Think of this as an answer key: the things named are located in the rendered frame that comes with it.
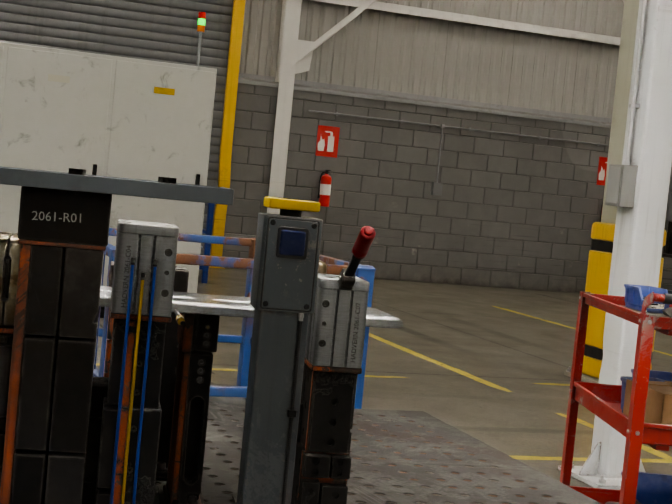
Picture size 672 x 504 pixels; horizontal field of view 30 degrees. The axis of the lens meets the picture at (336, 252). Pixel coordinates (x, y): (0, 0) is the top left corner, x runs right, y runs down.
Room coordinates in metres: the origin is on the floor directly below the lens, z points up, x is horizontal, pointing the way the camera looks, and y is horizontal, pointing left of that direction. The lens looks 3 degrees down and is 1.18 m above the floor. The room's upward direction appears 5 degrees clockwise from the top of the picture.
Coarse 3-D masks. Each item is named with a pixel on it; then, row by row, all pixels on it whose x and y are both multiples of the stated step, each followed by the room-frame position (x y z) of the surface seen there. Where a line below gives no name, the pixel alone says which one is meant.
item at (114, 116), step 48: (0, 48) 9.26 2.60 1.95; (48, 48) 9.39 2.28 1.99; (0, 96) 9.28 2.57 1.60; (48, 96) 9.39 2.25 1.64; (96, 96) 9.51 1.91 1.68; (144, 96) 9.63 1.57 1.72; (192, 96) 9.76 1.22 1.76; (0, 144) 9.28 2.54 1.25; (48, 144) 9.40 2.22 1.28; (96, 144) 9.52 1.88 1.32; (144, 144) 9.64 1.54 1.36; (192, 144) 9.77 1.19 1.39; (0, 192) 9.29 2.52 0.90; (192, 288) 9.80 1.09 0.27
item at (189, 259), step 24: (192, 240) 4.78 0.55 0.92; (216, 240) 4.81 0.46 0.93; (240, 240) 4.85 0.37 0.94; (192, 264) 3.60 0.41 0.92; (216, 264) 3.62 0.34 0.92; (240, 264) 3.65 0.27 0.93; (336, 264) 4.02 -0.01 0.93; (360, 264) 3.82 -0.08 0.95; (240, 336) 4.86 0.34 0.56; (240, 360) 4.87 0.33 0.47; (216, 384) 4.23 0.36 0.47; (240, 384) 4.84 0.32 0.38; (360, 384) 3.78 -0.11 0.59; (360, 408) 3.79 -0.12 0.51
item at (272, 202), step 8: (264, 200) 1.51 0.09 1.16; (272, 200) 1.46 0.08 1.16; (280, 200) 1.46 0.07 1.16; (288, 200) 1.46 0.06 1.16; (296, 200) 1.46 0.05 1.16; (304, 200) 1.49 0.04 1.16; (280, 208) 1.46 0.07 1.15; (288, 208) 1.46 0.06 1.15; (296, 208) 1.46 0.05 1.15; (304, 208) 1.46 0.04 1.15; (312, 208) 1.47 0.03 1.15; (296, 216) 1.48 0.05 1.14
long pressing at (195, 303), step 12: (108, 288) 1.83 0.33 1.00; (108, 300) 1.69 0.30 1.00; (180, 300) 1.72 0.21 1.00; (192, 300) 1.77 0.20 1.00; (204, 300) 1.79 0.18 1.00; (216, 300) 1.82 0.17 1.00; (228, 300) 1.83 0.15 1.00; (240, 300) 1.84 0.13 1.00; (180, 312) 1.71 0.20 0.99; (192, 312) 1.71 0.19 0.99; (204, 312) 1.71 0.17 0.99; (216, 312) 1.72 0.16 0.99; (228, 312) 1.72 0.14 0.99; (240, 312) 1.72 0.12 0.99; (252, 312) 1.73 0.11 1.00; (372, 312) 1.85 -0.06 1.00; (384, 312) 1.90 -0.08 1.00; (372, 324) 1.76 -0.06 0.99; (384, 324) 1.76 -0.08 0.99; (396, 324) 1.77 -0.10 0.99
